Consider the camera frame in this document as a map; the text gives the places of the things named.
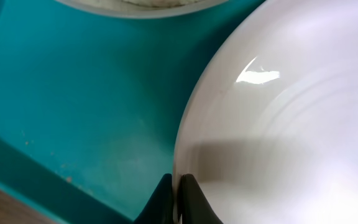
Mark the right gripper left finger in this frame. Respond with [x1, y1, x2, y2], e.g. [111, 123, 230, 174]
[133, 174, 174, 224]

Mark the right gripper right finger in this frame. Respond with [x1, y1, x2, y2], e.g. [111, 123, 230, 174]
[178, 174, 223, 224]

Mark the grey bowl with rice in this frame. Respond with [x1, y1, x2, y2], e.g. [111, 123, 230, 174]
[57, 0, 225, 19]

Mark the teal serving tray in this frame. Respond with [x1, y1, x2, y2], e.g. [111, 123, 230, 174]
[0, 0, 259, 223]

